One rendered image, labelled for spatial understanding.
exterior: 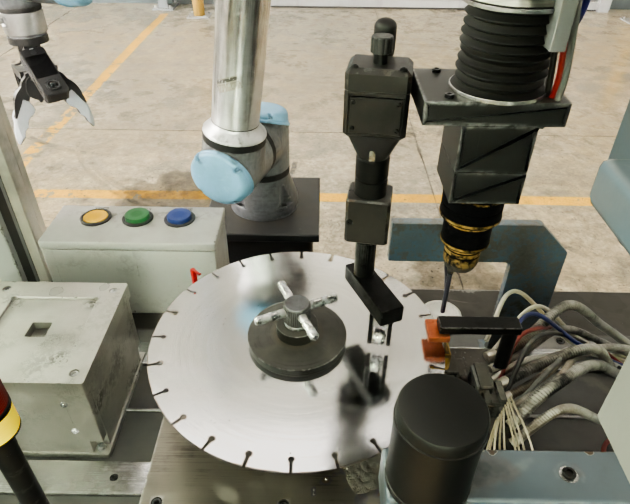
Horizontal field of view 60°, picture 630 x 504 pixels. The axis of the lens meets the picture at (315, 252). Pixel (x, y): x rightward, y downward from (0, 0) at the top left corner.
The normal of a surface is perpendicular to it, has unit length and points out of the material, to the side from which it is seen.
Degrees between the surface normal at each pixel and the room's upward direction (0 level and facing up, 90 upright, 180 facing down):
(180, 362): 0
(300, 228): 0
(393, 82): 90
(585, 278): 0
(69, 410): 90
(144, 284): 90
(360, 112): 90
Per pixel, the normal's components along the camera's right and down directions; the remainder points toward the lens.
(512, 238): -0.01, 0.60
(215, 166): -0.34, 0.66
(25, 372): 0.01, -0.80
